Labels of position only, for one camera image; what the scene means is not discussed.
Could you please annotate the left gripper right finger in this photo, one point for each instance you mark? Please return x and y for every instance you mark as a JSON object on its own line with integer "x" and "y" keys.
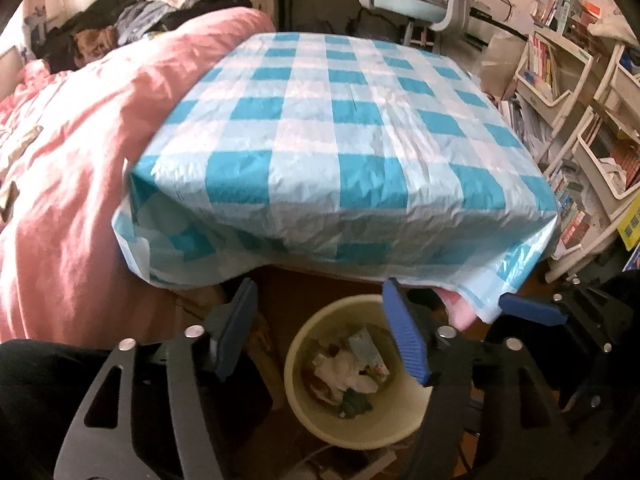
{"x": 440, "y": 361}

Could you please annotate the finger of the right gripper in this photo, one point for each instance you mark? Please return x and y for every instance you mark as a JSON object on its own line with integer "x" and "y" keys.
{"x": 532, "y": 310}

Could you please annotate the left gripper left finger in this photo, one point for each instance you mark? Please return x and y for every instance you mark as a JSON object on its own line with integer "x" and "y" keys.
{"x": 199, "y": 362}

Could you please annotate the white plastic bag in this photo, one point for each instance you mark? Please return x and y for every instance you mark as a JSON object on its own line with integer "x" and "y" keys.
{"x": 336, "y": 374}

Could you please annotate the green plush toy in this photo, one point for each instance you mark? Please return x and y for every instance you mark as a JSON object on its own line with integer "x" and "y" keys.
{"x": 354, "y": 404}

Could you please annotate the cream round trash bin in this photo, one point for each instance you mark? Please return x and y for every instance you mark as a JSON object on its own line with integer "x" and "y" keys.
{"x": 398, "y": 406}

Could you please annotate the yellow blue box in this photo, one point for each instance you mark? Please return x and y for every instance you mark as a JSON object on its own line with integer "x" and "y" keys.
{"x": 629, "y": 229}

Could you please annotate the white bookshelf with books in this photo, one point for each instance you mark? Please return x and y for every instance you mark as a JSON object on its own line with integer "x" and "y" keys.
{"x": 577, "y": 86}

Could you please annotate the blue white checkered tablecloth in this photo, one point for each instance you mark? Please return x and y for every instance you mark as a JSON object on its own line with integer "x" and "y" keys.
{"x": 339, "y": 155}

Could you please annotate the pink duvet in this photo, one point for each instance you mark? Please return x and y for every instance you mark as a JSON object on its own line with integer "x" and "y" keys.
{"x": 63, "y": 277}

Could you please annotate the pile of dark clothes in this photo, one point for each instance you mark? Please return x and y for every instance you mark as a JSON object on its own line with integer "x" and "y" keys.
{"x": 109, "y": 24}

